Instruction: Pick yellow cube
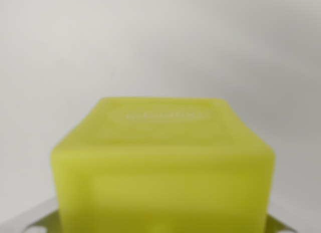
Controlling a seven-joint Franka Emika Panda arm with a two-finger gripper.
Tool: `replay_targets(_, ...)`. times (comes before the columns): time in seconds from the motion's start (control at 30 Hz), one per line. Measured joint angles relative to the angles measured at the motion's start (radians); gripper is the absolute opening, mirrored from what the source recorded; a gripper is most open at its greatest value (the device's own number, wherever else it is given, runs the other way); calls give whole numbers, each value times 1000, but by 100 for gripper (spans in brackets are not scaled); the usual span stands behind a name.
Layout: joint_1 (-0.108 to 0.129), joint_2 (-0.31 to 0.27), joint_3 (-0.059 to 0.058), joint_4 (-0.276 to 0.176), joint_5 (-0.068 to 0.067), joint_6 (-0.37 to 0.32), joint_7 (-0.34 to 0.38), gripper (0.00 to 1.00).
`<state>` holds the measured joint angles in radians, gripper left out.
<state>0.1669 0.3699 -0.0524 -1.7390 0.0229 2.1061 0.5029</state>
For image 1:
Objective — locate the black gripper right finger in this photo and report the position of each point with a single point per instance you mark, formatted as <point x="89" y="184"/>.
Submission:
<point x="278" y="224"/>

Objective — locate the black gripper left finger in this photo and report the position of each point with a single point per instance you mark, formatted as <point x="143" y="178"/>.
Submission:
<point x="30" y="221"/>

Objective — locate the yellow cube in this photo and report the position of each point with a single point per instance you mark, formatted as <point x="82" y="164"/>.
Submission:
<point x="163" y="172"/>

